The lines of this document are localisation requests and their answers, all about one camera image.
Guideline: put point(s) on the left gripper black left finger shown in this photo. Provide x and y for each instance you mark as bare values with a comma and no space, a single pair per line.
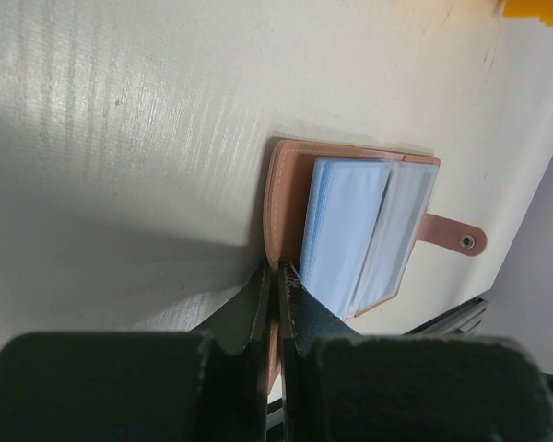
207,384

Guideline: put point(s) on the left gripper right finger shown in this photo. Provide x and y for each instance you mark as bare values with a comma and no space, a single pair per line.
340,385

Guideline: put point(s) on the brown leather card holder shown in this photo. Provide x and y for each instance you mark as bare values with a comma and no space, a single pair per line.
347,218

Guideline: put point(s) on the yellow plastic bin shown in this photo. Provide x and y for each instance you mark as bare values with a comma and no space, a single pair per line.
541,10

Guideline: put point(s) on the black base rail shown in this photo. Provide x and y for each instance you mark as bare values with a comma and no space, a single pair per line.
463,319

